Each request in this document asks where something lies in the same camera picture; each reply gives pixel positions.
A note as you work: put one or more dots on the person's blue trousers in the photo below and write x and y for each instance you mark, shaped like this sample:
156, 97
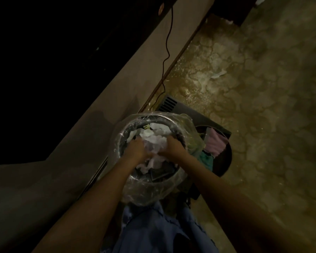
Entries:
158, 232

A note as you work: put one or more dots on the white paper scraps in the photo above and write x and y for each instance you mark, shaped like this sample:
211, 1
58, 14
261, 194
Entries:
155, 138

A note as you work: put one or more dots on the trash bin with clear bag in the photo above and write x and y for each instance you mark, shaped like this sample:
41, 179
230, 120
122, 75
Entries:
147, 189

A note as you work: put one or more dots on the person's right hand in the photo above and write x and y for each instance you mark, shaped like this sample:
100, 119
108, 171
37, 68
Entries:
175, 150

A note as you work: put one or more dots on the person's right forearm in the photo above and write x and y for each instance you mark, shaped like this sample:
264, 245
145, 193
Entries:
231, 208

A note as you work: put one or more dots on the pink cleaning cloth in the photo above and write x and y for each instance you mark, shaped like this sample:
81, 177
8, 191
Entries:
216, 142

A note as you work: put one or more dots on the black low cabinet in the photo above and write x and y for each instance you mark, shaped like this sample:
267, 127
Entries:
179, 108

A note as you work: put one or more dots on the black television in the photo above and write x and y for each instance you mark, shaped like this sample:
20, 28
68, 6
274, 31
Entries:
52, 65

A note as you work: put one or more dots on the person's left forearm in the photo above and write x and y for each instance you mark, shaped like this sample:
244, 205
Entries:
84, 213

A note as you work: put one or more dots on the person's left hand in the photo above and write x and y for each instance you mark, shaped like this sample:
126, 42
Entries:
136, 151

